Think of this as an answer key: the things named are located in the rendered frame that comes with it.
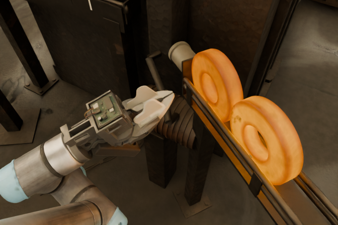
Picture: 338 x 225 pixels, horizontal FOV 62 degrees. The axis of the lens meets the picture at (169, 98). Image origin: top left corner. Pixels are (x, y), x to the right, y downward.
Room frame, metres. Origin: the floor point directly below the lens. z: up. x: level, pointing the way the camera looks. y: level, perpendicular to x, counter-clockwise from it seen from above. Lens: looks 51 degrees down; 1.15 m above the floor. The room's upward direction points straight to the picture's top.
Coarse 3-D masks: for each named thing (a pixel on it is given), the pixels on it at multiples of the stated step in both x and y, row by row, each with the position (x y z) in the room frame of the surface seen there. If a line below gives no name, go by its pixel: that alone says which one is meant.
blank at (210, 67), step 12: (204, 60) 0.41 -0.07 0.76; (216, 60) 0.39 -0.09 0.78; (228, 60) 0.39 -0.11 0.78; (192, 72) 0.45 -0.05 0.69; (204, 72) 0.41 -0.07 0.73; (216, 72) 0.37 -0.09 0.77; (228, 72) 0.36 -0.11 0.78; (204, 84) 0.41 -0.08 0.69; (216, 84) 0.36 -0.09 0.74; (228, 84) 0.34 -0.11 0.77; (240, 84) 0.35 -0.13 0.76; (204, 96) 0.39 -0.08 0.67; (216, 96) 0.39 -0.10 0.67; (228, 96) 0.33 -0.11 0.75; (240, 96) 0.33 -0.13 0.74; (216, 108) 0.35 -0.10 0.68; (228, 108) 0.32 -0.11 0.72; (228, 120) 0.32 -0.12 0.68
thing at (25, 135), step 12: (0, 96) 0.75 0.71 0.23; (0, 108) 0.72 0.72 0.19; (12, 108) 0.77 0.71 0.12; (36, 108) 0.85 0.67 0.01; (0, 120) 0.71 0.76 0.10; (12, 120) 0.72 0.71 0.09; (24, 120) 0.78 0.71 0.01; (36, 120) 0.78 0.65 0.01; (0, 132) 0.71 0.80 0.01; (12, 132) 0.71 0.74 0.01; (24, 132) 0.71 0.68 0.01; (0, 144) 0.65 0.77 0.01; (12, 144) 0.65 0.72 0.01
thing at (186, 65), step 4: (184, 60) 0.45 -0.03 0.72; (188, 60) 0.45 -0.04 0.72; (192, 60) 0.46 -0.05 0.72; (184, 64) 0.45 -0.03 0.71; (188, 64) 0.45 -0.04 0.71; (184, 68) 0.45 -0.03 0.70; (188, 68) 0.45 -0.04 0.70; (184, 72) 0.45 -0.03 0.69; (188, 72) 0.45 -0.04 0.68; (184, 76) 0.45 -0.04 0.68; (188, 76) 0.45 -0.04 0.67; (192, 80) 0.45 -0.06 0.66; (184, 88) 0.44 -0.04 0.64; (184, 92) 0.44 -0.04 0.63
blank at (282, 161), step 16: (256, 96) 0.30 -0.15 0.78; (240, 112) 0.29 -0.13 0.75; (256, 112) 0.26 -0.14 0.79; (272, 112) 0.25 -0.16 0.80; (240, 128) 0.28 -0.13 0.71; (256, 128) 0.25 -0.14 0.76; (272, 128) 0.23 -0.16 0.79; (288, 128) 0.23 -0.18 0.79; (240, 144) 0.27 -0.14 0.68; (256, 144) 0.26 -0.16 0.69; (272, 144) 0.22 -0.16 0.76; (288, 144) 0.21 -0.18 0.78; (256, 160) 0.23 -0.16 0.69; (272, 160) 0.21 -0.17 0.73; (288, 160) 0.19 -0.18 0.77; (272, 176) 0.19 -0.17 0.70; (288, 176) 0.18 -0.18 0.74
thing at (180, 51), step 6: (180, 42) 0.54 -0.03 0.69; (186, 42) 0.55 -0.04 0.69; (174, 48) 0.53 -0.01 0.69; (180, 48) 0.52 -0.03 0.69; (186, 48) 0.52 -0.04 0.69; (168, 54) 0.53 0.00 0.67; (174, 54) 0.52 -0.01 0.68; (180, 54) 0.50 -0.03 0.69; (186, 54) 0.50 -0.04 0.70; (192, 54) 0.50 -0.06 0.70; (174, 60) 0.51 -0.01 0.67; (180, 60) 0.49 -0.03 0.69; (180, 66) 0.48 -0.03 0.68
